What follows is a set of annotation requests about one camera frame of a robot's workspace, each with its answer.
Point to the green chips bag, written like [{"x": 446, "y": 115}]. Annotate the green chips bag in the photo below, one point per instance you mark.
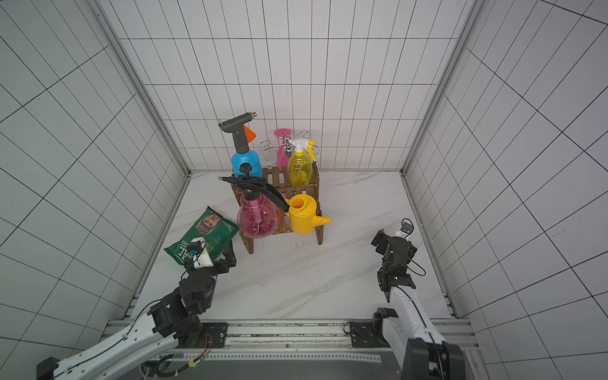
[{"x": 212, "y": 229}]

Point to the blue spray bottle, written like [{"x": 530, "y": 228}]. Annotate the blue spray bottle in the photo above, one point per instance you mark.
[{"x": 242, "y": 137}]

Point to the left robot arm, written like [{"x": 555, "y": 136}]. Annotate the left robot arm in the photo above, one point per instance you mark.
[{"x": 166, "y": 324}]

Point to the yellow-green spray bottle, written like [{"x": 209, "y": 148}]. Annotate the yellow-green spray bottle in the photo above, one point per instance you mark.
[{"x": 300, "y": 166}]

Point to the wooden slatted shelf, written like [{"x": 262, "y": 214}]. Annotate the wooden slatted shelf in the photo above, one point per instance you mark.
[{"x": 279, "y": 179}]

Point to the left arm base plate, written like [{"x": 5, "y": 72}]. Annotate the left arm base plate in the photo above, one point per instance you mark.
[{"x": 207, "y": 335}]

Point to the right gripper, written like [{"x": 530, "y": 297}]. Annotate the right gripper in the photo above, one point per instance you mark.
[{"x": 389, "y": 245}]

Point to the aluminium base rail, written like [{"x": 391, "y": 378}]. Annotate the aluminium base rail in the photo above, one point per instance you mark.
[{"x": 312, "y": 339}]

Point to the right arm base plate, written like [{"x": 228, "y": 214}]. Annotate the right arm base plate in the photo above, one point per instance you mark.
[{"x": 365, "y": 334}]

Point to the pink and wire stand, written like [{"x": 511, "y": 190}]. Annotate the pink and wire stand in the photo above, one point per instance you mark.
[{"x": 277, "y": 154}]

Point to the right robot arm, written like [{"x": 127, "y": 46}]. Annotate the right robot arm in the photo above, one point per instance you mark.
[{"x": 419, "y": 348}]

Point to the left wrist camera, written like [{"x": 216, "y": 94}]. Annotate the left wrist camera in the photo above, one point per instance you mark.
[{"x": 199, "y": 254}]

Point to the pink pressure sprayer bottle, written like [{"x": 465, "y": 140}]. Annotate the pink pressure sprayer bottle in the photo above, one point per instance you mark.
[{"x": 261, "y": 205}]

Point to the yellow watering can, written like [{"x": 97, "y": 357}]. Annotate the yellow watering can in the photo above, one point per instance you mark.
[{"x": 302, "y": 212}]

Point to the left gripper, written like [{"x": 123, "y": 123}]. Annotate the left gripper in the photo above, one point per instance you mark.
[{"x": 230, "y": 258}]

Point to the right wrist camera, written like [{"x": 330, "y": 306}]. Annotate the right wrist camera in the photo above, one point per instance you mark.
[{"x": 406, "y": 229}]

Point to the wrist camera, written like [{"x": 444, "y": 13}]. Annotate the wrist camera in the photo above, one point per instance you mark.
[
  {"x": 199, "y": 254},
  {"x": 406, "y": 229}
]

